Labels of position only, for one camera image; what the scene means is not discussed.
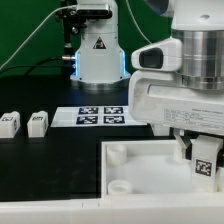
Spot white cable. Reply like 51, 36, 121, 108
0, 4, 78, 72

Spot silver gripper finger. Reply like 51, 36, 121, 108
216, 148, 224, 169

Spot white square tabletop tray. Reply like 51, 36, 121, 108
101, 140, 224, 197

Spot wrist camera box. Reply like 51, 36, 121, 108
131, 37, 183, 72

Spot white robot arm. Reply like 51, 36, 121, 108
129, 0, 224, 169

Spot black cables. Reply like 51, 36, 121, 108
0, 57, 75, 76

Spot white marker sheet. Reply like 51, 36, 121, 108
51, 106, 143, 128

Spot black camera stand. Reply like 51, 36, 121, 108
55, 0, 87, 78

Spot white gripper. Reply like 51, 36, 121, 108
128, 71, 224, 160

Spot white L-shaped fence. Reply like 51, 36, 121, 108
0, 193, 224, 224

